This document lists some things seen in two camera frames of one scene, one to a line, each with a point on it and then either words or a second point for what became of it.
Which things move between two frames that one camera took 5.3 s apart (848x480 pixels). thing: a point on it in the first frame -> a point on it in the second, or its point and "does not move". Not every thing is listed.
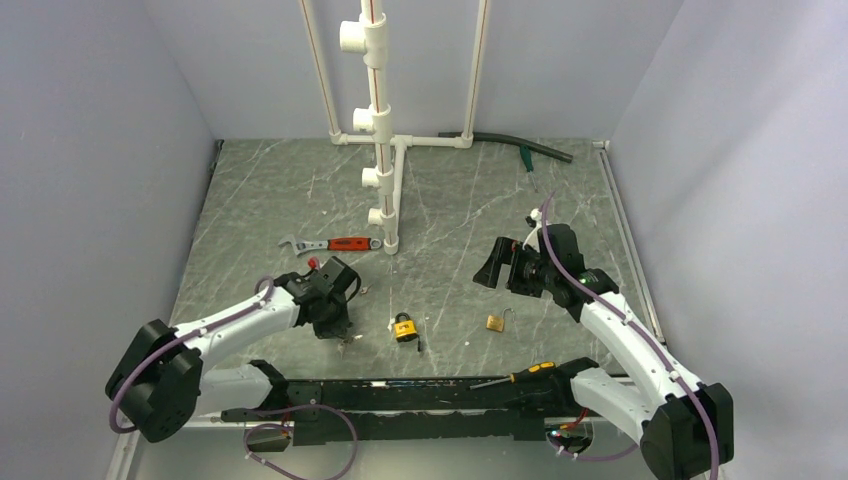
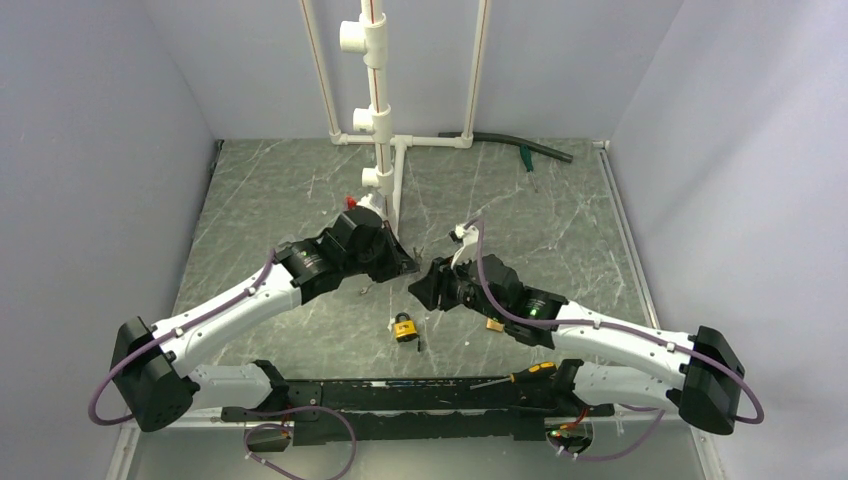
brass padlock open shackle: [496, 323] does not move
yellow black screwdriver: [528, 372] does not move
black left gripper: [337, 329] -> [399, 263]
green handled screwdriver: [528, 162] does not move
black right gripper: [505, 251] -> [437, 282]
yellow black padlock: [405, 328] does not move
